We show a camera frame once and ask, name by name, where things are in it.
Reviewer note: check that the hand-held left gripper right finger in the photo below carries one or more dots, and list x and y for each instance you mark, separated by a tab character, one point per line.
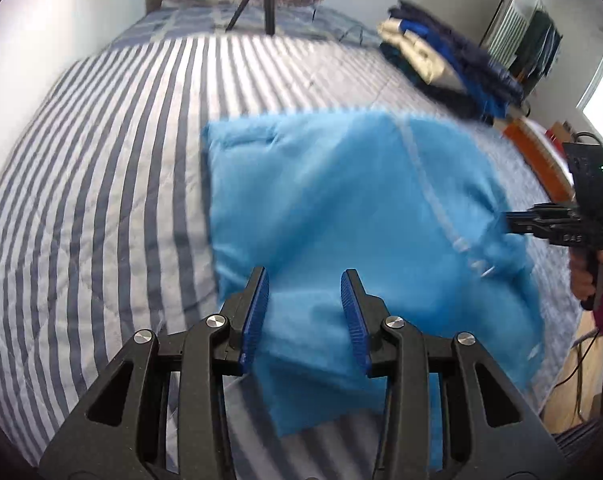
354	325

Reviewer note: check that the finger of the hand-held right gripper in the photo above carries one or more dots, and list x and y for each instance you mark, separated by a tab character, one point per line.
536	222

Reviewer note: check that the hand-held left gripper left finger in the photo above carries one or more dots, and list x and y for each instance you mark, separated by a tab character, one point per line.
256	320

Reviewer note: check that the light blue jacket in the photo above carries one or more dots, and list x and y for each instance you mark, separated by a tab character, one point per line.
356	185

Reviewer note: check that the pile of folded clothes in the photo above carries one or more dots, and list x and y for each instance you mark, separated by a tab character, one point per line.
481	65

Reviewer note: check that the black metal clothes rack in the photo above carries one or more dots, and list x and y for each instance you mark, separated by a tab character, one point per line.
500	7

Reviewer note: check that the person's right hand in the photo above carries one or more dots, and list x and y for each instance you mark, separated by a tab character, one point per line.
581	280

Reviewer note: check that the red box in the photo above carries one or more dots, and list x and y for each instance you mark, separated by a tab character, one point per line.
556	139

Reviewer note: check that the tan cardboard box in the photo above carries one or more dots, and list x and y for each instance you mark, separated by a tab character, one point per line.
565	126

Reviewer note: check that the dark blue hanging garments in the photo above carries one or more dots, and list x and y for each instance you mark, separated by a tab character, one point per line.
551	55

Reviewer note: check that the folded black garment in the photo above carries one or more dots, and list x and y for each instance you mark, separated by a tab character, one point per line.
461	105

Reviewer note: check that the dark green hanging garment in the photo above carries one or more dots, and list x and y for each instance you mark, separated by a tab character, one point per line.
531	45

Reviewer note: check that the green white striped cloth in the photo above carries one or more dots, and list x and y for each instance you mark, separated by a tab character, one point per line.
511	25

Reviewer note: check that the folded royal blue garment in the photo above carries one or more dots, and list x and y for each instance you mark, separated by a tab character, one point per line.
451	55

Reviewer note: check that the folded cream garment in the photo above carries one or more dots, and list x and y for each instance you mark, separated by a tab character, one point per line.
421	57

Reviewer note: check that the blue white striped quilt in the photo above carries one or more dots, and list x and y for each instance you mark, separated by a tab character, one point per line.
106	185

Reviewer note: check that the person's legs in striped pants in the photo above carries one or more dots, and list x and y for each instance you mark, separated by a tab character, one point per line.
576	440

